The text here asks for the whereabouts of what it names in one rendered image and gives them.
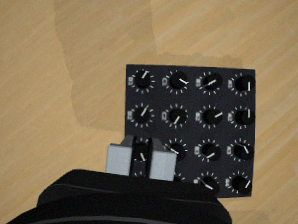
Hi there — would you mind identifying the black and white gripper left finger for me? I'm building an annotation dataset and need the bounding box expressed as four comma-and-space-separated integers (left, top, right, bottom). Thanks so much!
105, 135, 137, 176

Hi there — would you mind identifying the black knob box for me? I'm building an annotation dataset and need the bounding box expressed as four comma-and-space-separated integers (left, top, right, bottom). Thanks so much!
124, 64, 256, 198

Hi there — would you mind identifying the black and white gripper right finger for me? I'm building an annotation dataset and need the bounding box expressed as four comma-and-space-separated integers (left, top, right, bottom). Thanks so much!
145, 138, 177, 181

